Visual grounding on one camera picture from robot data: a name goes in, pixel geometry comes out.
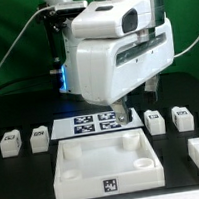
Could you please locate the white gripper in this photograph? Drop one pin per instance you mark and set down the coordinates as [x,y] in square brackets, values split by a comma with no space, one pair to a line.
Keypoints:
[108,69]

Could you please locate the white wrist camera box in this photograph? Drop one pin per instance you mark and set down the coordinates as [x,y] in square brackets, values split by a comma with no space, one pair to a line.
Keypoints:
[112,19]

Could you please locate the silver camera on mount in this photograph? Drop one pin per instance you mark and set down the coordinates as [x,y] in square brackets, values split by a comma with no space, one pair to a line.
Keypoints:
[71,8]

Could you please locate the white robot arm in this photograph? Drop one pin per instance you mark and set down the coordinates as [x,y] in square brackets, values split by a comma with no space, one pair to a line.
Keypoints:
[158,18]

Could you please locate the white square tabletop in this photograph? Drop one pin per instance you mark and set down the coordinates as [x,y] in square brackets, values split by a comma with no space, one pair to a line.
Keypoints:
[107,164]

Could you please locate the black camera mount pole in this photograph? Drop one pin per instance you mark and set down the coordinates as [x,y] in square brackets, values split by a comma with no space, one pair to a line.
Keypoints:
[53,25]

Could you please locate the white marker sheet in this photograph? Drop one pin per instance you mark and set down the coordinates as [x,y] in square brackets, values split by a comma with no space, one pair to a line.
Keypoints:
[89,124]

